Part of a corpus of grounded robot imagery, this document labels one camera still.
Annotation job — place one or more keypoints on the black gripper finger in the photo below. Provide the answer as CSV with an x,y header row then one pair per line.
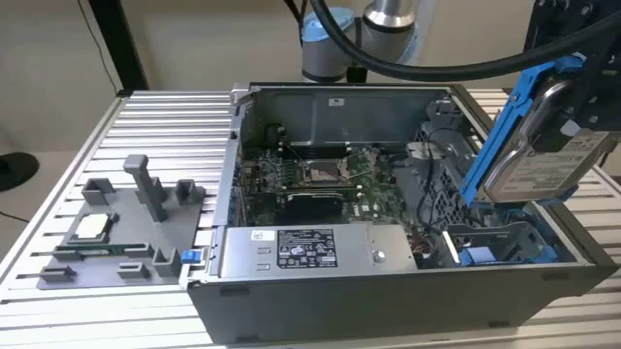
x,y
554,134

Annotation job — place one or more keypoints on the hard disk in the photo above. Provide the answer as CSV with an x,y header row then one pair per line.
x,y
534,174

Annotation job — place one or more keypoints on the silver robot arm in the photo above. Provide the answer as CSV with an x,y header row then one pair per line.
x,y
320,54

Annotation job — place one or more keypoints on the grey metal drive cage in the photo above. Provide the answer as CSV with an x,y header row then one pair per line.
x,y
437,203

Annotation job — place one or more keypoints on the green motherboard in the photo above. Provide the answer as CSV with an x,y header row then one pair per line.
x,y
379,203

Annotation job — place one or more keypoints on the CPU socket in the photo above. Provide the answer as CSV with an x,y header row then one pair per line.
x,y
323,172

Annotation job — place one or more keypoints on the black graphics card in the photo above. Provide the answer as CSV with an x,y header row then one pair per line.
x,y
311,209

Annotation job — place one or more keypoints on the grey open PC case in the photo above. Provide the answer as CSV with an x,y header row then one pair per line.
x,y
340,309

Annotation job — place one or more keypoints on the silver power supply unit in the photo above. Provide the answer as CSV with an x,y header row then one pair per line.
x,y
242,254

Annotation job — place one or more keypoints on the blue case latch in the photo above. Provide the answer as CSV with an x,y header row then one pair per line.
x,y
190,256

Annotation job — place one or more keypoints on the grey parts rack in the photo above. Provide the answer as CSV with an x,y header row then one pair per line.
x,y
126,225

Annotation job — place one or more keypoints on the green RAM stick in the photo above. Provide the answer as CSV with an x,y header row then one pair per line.
x,y
112,248

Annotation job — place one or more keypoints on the CPU chip with silver lid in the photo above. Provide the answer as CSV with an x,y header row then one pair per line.
x,y
94,225

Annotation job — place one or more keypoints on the black round monitor foot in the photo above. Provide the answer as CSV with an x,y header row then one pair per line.
x,y
17,171

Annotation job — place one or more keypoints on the black upright post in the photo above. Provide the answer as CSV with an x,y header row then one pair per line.
x,y
122,43

